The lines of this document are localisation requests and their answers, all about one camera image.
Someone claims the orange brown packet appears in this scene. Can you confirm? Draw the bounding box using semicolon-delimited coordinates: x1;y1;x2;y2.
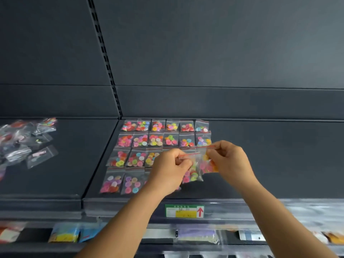
313;231;344;245

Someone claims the person's right hand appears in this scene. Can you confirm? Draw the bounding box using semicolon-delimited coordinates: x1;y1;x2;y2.
207;140;256;190

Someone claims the white blue flat packet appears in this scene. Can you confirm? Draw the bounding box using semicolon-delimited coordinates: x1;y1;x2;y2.
238;230;266;242

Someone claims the clear packet with purple item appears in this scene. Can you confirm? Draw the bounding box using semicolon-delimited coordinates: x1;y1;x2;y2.
178;229;220;245

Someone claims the green white price label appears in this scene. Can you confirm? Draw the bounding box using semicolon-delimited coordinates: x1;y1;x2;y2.
165;204;205;219

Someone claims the person's left hand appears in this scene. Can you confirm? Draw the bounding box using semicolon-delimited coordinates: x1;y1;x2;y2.
146;148;193;196

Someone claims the pile of transparent button bags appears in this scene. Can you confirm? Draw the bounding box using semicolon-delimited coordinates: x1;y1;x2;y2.
0;117;58;180

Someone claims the person's right forearm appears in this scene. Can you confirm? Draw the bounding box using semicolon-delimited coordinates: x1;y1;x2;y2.
238;180;339;258

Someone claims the person's left forearm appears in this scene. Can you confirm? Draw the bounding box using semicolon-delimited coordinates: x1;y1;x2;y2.
75;182;172;258

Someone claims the clear plastic button bag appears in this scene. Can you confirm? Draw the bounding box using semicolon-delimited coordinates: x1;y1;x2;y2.
177;152;205;185
200;145;220;175

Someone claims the grid of arranged button bags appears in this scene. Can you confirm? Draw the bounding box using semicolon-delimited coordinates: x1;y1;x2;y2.
99;118;213;195

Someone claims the blue yellow snack packet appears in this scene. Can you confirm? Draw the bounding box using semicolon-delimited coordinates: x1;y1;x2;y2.
48;223;81;243

